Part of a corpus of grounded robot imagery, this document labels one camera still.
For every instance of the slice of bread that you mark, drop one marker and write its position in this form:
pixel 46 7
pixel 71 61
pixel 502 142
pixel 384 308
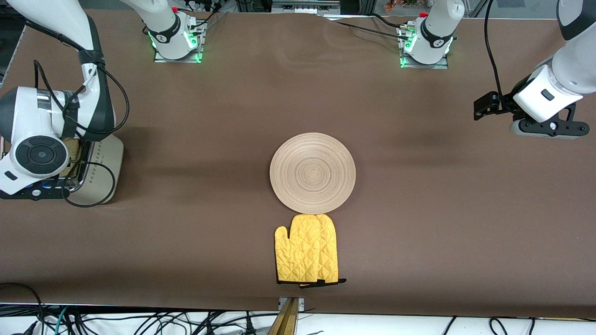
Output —
pixel 74 156

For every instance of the round wooden plate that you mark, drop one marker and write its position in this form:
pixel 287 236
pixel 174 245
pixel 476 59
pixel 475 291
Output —
pixel 313 173

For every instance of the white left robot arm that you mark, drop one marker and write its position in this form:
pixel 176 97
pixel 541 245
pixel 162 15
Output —
pixel 577 60

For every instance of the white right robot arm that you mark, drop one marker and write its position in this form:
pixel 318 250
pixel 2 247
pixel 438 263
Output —
pixel 28 111

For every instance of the cream and chrome toaster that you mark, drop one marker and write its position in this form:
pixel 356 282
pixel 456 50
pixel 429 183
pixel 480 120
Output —
pixel 104 158

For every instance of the brown table cover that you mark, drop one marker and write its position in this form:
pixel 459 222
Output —
pixel 209 139

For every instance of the yellow quilted oven mitt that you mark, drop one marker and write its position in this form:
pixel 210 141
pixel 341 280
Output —
pixel 331 251
pixel 298 251

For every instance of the tan angled beam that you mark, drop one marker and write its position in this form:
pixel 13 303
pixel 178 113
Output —
pixel 285 323

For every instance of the silver aluminium frame rail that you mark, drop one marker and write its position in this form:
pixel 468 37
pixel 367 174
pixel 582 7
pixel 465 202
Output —
pixel 302 7

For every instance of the small metal bracket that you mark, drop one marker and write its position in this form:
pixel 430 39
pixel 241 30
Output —
pixel 300 303

